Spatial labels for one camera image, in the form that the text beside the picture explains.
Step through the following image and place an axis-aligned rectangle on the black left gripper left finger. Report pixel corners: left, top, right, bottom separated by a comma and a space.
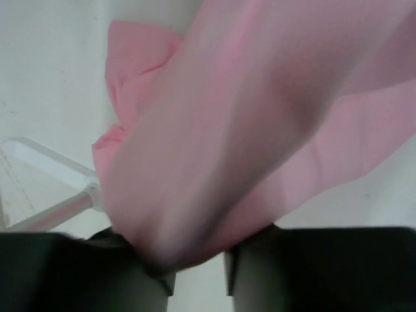
1, 230, 176, 311

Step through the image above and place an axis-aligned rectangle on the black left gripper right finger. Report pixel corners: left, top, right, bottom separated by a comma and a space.
225, 226, 415, 311

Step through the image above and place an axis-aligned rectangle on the pink t shirt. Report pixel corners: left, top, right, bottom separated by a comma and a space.
93, 1, 415, 269

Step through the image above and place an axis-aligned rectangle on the metal clothes rack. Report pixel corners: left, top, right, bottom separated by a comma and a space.
1, 138, 110, 237

